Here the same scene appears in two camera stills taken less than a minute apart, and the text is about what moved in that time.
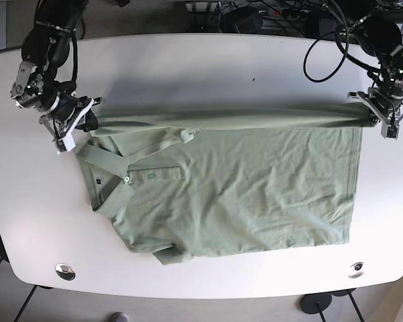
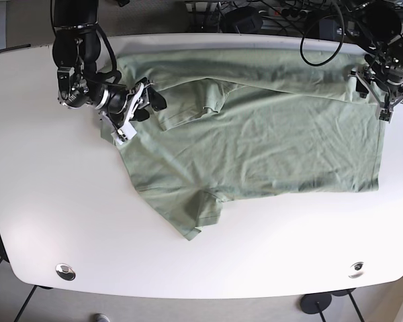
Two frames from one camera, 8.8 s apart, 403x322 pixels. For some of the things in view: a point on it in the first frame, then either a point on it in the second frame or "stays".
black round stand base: x=314 y=303 stays
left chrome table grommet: x=65 y=271 stays
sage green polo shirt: x=179 y=182 → x=252 y=121
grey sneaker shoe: x=119 y=316 → x=99 y=317
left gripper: x=64 y=110 → x=117 y=103
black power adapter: x=243 y=19 stays
